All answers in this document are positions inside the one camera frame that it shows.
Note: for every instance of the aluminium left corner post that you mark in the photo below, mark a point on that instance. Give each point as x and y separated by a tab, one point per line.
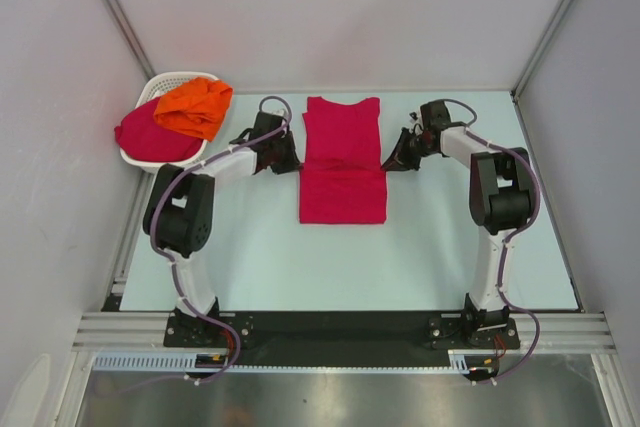
122	22

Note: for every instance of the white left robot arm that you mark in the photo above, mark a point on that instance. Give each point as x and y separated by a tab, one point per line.
179	215

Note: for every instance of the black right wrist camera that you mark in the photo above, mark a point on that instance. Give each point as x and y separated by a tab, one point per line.
435	115

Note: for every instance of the pink t shirt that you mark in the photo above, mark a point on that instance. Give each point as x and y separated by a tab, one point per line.
142	139
342	182

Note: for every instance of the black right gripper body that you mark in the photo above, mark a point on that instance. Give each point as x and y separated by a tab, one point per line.
418	149

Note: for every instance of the aluminium front frame rail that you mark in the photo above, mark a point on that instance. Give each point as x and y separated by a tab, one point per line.
565	332

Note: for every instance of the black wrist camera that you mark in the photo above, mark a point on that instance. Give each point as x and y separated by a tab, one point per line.
266	123
435	115

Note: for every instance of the white perforated laundry basket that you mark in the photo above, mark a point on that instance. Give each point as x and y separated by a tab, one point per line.
157	87

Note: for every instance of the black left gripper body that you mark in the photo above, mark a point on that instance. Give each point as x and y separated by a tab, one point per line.
283	158

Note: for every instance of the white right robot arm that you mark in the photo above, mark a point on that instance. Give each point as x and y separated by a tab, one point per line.
504	201

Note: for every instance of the white slotted cable duct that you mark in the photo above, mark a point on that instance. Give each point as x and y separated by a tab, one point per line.
206	364

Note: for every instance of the aluminium right corner post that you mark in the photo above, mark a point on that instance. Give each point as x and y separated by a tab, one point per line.
551	30

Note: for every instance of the aluminium corner post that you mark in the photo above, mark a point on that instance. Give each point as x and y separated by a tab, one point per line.
551	30
122	22

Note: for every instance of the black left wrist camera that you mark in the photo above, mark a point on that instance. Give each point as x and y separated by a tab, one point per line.
266	123

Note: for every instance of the orange t shirt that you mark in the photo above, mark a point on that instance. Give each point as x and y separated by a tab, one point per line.
196	108

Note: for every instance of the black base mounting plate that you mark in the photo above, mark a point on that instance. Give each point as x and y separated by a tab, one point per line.
396	335

